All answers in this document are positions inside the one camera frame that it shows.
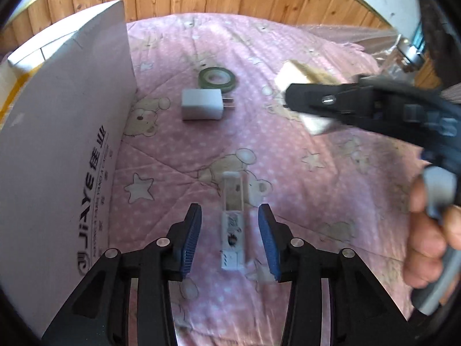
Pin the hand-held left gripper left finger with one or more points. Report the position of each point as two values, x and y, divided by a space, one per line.
189 241

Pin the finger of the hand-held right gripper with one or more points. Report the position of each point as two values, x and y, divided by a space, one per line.
324 101

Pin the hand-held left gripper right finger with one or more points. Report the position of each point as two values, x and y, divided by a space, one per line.
270 245

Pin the beige tissue packet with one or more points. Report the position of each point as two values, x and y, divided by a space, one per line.
299 74

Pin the white cardboard box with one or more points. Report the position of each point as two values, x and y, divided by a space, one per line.
54 151

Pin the person's right hand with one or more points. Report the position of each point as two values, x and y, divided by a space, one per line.
419 238

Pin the clear plastic sheet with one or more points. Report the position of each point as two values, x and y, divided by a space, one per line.
353 39

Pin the pink printed blanket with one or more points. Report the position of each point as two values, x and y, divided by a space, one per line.
324 173

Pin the silver metal cylinder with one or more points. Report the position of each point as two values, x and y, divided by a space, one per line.
408 53

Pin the green tape roll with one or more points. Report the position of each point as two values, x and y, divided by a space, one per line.
218 85

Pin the white charger plug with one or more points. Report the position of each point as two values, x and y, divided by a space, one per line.
201 104

